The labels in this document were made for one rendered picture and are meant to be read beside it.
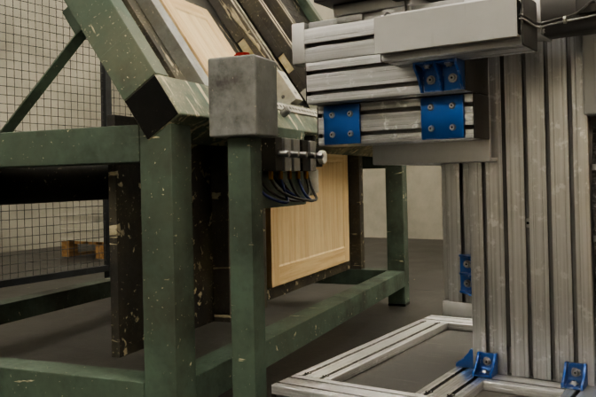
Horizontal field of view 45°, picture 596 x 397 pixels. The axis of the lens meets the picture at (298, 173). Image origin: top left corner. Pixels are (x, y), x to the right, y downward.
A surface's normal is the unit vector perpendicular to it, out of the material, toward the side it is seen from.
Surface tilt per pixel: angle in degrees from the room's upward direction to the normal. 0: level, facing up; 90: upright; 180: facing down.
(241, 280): 90
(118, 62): 90
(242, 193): 90
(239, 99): 90
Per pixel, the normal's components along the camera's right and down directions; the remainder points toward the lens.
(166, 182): -0.39, 0.00
